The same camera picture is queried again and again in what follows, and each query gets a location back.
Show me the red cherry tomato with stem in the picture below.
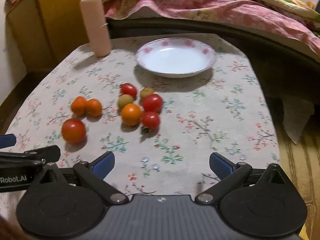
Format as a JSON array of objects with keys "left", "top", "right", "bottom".
[{"left": 141, "top": 111, "right": 160, "bottom": 134}]

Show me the white floral-rimmed plate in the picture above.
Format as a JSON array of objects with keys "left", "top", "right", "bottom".
[{"left": 136, "top": 37, "right": 217, "bottom": 78}]

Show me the wooden cabinet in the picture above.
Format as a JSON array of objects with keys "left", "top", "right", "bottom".
[{"left": 5, "top": 0, "right": 87, "bottom": 73}]

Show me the white crumpled paper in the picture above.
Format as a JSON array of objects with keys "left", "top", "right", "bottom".
[{"left": 282, "top": 96, "right": 315, "bottom": 144}]

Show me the large red-orange tomato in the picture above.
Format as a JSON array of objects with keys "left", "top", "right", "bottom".
[{"left": 61, "top": 118, "right": 87, "bottom": 145}]

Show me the smooth round orange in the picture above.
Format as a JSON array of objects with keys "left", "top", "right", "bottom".
[{"left": 121, "top": 103, "right": 142, "bottom": 127}]

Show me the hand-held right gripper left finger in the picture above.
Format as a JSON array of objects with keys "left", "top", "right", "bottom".
[{"left": 37, "top": 151, "right": 129, "bottom": 204}]

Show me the striped bamboo mat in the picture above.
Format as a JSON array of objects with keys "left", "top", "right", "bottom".
[{"left": 276, "top": 122, "right": 320, "bottom": 233}]

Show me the pink floral bedsheet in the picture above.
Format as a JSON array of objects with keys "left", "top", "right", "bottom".
[{"left": 104, "top": 0, "right": 320, "bottom": 63}]

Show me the pink ribbed cylinder case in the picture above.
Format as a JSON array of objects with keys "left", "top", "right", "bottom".
[{"left": 80, "top": 0, "right": 112, "bottom": 57}]

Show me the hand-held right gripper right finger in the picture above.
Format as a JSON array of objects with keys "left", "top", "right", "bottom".
[{"left": 195, "top": 152, "right": 288, "bottom": 204}]

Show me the floral tablecloth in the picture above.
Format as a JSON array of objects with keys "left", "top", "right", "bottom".
[{"left": 0, "top": 34, "right": 281, "bottom": 220}]

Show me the small mandarin orange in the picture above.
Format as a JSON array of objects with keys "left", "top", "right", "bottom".
[
  {"left": 86, "top": 99, "right": 103, "bottom": 117},
  {"left": 70, "top": 96, "right": 88, "bottom": 117}
]

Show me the dark bed frame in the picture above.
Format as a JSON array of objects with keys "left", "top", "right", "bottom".
[{"left": 106, "top": 17, "right": 320, "bottom": 98}]

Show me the yellow-brown longan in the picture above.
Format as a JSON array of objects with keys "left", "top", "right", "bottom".
[
  {"left": 117, "top": 94, "right": 134, "bottom": 110},
  {"left": 139, "top": 87, "right": 154, "bottom": 99}
]

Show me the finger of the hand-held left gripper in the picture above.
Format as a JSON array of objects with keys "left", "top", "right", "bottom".
[
  {"left": 0, "top": 144, "right": 61, "bottom": 167},
  {"left": 0, "top": 134, "right": 16, "bottom": 149}
]

